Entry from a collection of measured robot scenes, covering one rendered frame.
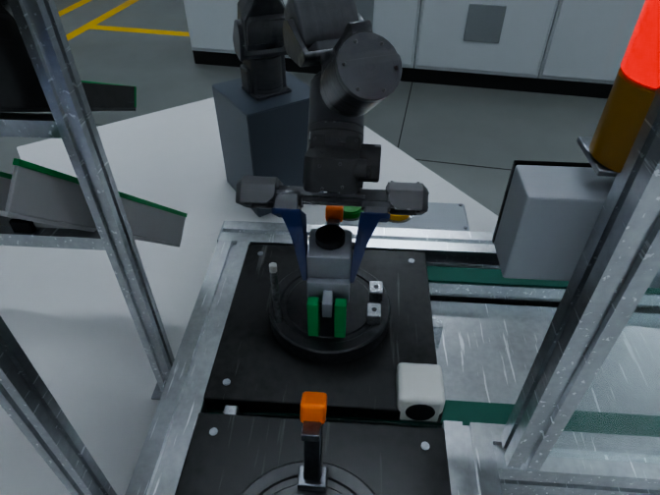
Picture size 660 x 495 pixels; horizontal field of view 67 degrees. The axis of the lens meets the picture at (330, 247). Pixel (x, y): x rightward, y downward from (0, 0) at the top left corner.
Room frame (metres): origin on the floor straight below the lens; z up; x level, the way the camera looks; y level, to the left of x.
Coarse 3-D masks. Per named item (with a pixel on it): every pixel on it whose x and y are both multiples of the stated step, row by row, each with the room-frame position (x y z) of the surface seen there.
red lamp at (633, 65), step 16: (656, 0) 0.26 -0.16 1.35; (640, 16) 0.27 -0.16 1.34; (656, 16) 0.25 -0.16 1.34; (640, 32) 0.26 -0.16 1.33; (656, 32) 0.25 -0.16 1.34; (640, 48) 0.26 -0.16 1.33; (656, 48) 0.25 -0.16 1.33; (624, 64) 0.27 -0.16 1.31; (640, 64) 0.25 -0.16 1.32; (656, 64) 0.25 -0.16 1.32; (640, 80) 0.25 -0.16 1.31; (656, 80) 0.24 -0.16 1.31
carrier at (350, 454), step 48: (192, 432) 0.24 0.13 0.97; (240, 432) 0.24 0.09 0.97; (288, 432) 0.24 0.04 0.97; (336, 432) 0.24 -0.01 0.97; (384, 432) 0.24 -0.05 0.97; (432, 432) 0.24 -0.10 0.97; (192, 480) 0.20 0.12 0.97; (240, 480) 0.20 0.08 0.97; (288, 480) 0.19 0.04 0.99; (336, 480) 0.19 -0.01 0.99; (384, 480) 0.20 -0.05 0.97; (432, 480) 0.20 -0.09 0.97
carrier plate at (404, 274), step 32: (256, 256) 0.49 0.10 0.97; (288, 256) 0.49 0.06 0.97; (352, 256) 0.49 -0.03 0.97; (384, 256) 0.49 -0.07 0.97; (416, 256) 0.49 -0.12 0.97; (256, 288) 0.43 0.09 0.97; (416, 288) 0.43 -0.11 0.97; (256, 320) 0.38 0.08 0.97; (416, 320) 0.38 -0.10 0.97; (224, 352) 0.34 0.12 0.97; (256, 352) 0.34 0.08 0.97; (288, 352) 0.34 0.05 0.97; (384, 352) 0.34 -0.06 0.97; (416, 352) 0.34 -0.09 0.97; (224, 384) 0.30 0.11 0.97; (256, 384) 0.30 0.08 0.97; (288, 384) 0.30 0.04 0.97; (320, 384) 0.30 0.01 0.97; (352, 384) 0.30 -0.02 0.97; (384, 384) 0.30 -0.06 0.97; (352, 416) 0.27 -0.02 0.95; (384, 416) 0.27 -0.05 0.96
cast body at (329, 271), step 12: (324, 228) 0.40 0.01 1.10; (336, 228) 0.40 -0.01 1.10; (312, 240) 0.39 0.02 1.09; (324, 240) 0.38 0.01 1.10; (336, 240) 0.38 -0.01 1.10; (348, 240) 0.39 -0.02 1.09; (312, 252) 0.37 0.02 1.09; (324, 252) 0.37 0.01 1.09; (336, 252) 0.37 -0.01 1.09; (348, 252) 0.37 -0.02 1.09; (312, 264) 0.37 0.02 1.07; (324, 264) 0.37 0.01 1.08; (336, 264) 0.36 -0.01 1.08; (348, 264) 0.36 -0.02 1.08; (312, 276) 0.37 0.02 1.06; (324, 276) 0.37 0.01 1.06; (336, 276) 0.36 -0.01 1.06; (348, 276) 0.36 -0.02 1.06; (312, 288) 0.36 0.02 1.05; (324, 288) 0.36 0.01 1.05; (336, 288) 0.36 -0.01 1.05; (348, 288) 0.36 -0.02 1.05; (324, 300) 0.35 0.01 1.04; (348, 300) 0.36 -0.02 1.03; (324, 312) 0.34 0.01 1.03
